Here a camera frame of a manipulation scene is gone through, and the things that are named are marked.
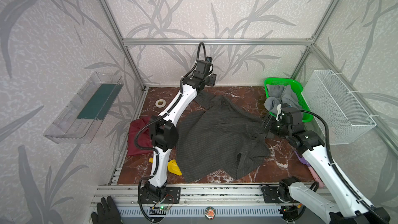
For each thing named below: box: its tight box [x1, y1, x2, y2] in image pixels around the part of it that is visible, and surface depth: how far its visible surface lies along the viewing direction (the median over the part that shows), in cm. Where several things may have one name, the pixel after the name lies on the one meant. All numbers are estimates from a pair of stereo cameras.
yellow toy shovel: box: [167, 159, 183, 176], surface depth 82 cm
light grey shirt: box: [263, 84, 302, 115], surface depth 110 cm
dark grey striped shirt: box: [176, 92, 271, 184], surface depth 90 cm
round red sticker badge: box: [204, 206, 216, 221], surface depth 71 cm
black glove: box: [91, 196, 124, 224], surface depth 69 cm
